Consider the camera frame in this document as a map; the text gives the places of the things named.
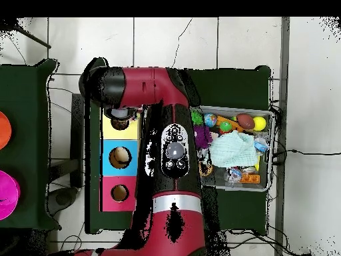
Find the purple spiky ball with eyes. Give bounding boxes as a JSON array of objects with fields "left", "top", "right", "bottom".
[{"left": 194, "top": 125, "right": 214, "bottom": 150}]

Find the small globe print ball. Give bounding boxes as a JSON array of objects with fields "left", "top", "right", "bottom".
[{"left": 204, "top": 113, "right": 219, "bottom": 128}]

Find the orange disc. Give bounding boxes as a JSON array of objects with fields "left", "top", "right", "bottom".
[{"left": 0, "top": 111, "right": 13, "bottom": 151}]

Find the dark green side table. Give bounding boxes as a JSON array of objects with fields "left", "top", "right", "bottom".
[{"left": 0, "top": 58, "right": 59, "bottom": 231}]

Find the yellow ball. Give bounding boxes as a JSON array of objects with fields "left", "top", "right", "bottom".
[{"left": 252, "top": 116, "right": 267, "bottom": 131}]

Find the black tripod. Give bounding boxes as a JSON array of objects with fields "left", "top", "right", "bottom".
[{"left": 0, "top": 18, "right": 53, "bottom": 50}]

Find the dark green table cloth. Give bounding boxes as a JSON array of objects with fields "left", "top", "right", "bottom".
[{"left": 84, "top": 57, "right": 272, "bottom": 235}]

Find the black cable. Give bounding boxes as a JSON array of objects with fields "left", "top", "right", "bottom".
[{"left": 272, "top": 147, "right": 341, "bottom": 159}]

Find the orange toy brick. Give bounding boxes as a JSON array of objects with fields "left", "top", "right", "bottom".
[{"left": 239, "top": 173, "right": 262, "bottom": 185}]

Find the clear mesh bin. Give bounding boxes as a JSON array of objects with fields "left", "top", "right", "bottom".
[{"left": 190, "top": 105, "right": 276, "bottom": 193}]

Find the clear plastic bottle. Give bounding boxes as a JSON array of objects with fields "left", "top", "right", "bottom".
[{"left": 253, "top": 135, "right": 270, "bottom": 153}]

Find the brown toy football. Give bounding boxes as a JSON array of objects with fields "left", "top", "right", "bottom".
[{"left": 236, "top": 113, "right": 256, "bottom": 130}]

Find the mint green cloth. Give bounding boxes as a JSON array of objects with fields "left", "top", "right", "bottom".
[{"left": 209, "top": 131, "right": 259, "bottom": 169}]

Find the pink disc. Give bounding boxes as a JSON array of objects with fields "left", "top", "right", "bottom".
[{"left": 0, "top": 170, "right": 21, "bottom": 221}]

